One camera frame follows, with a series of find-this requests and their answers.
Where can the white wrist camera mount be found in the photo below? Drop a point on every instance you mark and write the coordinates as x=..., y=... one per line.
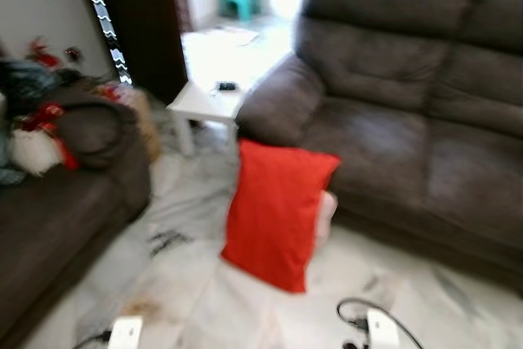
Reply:
x=382, y=331
x=126, y=334

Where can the red fire extinguisher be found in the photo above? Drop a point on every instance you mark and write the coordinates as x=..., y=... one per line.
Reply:
x=42, y=55

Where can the dark wooden door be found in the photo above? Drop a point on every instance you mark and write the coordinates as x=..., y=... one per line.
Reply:
x=147, y=22

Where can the white coffee table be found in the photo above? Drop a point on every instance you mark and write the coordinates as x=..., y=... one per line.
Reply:
x=200, y=104

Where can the brown fabric two-seat sofa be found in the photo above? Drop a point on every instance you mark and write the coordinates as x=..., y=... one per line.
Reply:
x=384, y=128

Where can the white printed floor mat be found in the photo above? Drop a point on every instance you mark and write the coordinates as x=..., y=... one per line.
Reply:
x=225, y=36

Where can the small black device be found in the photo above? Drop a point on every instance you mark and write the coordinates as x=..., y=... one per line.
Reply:
x=226, y=86

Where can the red pillow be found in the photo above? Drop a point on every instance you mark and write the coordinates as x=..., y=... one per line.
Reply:
x=274, y=210

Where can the black wall socket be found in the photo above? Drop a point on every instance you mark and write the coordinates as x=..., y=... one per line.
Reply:
x=73, y=54

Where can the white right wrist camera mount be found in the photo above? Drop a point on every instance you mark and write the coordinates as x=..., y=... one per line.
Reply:
x=382, y=331

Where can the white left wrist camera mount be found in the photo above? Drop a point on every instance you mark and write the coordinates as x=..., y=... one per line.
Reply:
x=126, y=334

